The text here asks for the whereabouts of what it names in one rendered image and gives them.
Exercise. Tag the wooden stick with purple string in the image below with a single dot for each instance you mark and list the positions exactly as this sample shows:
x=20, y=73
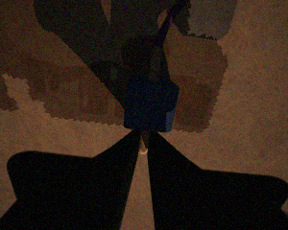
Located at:
x=155, y=62

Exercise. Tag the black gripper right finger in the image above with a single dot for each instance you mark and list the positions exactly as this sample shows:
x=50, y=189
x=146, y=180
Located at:
x=178, y=186

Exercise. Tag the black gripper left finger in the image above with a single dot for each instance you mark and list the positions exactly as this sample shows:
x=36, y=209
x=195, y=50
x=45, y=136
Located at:
x=106, y=178

